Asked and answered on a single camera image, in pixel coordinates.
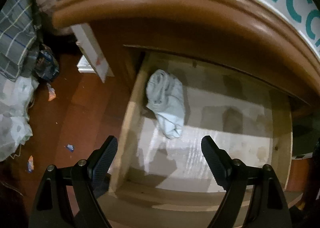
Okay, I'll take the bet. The blue wrapper on floor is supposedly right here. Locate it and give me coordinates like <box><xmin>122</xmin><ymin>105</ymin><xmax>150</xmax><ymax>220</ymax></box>
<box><xmin>66</xmin><ymin>144</ymin><xmax>74</xmax><ymax>152</ymax></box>

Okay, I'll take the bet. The dark blue plastic bag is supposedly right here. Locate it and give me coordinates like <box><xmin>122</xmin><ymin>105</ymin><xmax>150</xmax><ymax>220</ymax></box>
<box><xmin>33</xmin><ymin>44</ymin><xmax>60</xmax><ymax>83</ymax></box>

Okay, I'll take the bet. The white patterned cover cloth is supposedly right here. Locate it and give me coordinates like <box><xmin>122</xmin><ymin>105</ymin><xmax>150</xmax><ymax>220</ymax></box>
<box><xmin>71</xmin><ymin>24</ymin><xmax>114</xmax><ymax>83</ymax></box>

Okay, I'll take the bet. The grey plaid cloth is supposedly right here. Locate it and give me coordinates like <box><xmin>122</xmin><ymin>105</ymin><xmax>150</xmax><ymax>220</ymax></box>
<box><xmin>1</xmin><ymin>0</ymin><xmax>39</xmax><ymax>82</ymax></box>

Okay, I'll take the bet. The white dotted fabric pile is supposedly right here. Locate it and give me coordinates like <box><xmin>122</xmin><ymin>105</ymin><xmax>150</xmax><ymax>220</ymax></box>
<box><xmin>0</xmin><ymin>76</ymin><xmax>39</xmax><ymax>161</ymax></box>

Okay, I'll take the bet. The orange blue wrapper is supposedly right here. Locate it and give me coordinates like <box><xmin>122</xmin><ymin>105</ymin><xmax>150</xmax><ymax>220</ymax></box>
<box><xmin>27</xmin><ymin>155</ymin><xmax>34</xmax><ymax>173</ymax></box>

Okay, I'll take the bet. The grey white rolled cloth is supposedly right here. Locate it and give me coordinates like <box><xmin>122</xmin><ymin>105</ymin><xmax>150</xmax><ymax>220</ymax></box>
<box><xmin>145</xmin><ymin>69</ymin><xmax>185</xmax><ymax>139</ymax></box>

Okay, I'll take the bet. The orange wrapper on floor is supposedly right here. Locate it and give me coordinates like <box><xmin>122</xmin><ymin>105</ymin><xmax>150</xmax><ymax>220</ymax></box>
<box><xmin>47</xmin><ymin>83</ymin><xmax>56</xmax><ymax>101</ymax></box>

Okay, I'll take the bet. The wooden drawer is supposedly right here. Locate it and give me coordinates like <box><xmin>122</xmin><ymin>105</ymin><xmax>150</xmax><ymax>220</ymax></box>
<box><xmin>98</xmin><ymin>52</ymin><xmax>293</xmax><ymax>227</ymax></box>

